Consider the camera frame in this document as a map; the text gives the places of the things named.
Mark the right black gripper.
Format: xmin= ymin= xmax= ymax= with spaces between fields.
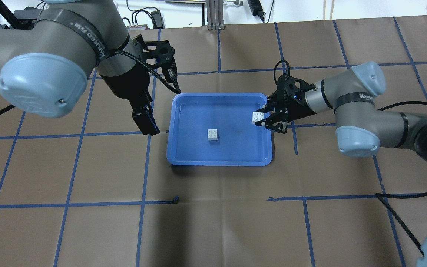
xmin=254 ymin=74 xmax=316 ymax=134

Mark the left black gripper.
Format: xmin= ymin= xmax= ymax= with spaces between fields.
xmin=100 ymin=65 xmax=160 ymax=136

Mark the white block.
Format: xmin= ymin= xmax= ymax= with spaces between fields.
xmin=207 ymin=129 xmax=218 ymax=141
xmin=251 ymin=112 xmax=264 ymax=124

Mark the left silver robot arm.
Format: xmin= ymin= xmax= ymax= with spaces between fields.
xmin=0 ymin=0 xmax=159 ymax=135

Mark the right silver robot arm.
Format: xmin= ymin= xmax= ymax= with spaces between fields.
xmin=252 ymin=62 xmax=427 ymax=162

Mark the blue plastic tray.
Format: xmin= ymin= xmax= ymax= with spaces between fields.
xmin=166 ymin=93 xmax=273 ymax=166

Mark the brown paper table cover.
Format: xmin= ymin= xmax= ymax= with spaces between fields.
xmin=0 ymin=16 xmax=427 ymax=267

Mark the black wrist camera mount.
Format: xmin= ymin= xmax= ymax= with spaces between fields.
xmin=132 ymin=35 xmax=178 ymax=84

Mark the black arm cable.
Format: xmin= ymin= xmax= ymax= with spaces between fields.
xmin=115 ymin=48 xmax=182 ymax=94

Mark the aluminium frame post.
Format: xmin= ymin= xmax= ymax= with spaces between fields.
xmin=206 ymin=0 xmax=225 ymax=31

